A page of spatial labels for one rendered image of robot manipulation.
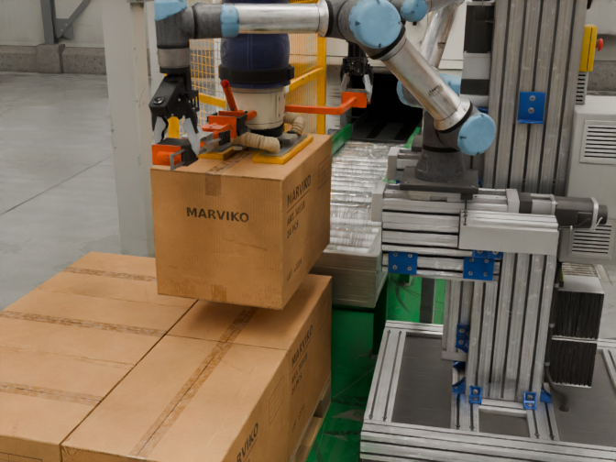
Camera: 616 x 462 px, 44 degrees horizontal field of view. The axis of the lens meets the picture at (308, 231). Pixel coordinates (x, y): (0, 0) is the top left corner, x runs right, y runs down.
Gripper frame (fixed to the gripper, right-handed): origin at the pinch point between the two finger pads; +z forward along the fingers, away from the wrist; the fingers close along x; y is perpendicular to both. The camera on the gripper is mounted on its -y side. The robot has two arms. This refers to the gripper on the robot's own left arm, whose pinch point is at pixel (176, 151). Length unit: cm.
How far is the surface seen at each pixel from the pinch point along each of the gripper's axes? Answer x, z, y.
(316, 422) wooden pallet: -16, 120, 70
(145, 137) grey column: 97, 39, 169
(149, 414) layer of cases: 6, 66, -15
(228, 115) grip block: 1.2, -1.3, 38.7
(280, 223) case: -16.9, 26.6, 27.9
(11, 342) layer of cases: 64, 65, 10
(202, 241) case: 7.1, 34.2, 27.8
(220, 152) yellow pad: 6.8, 11.6, 44.8
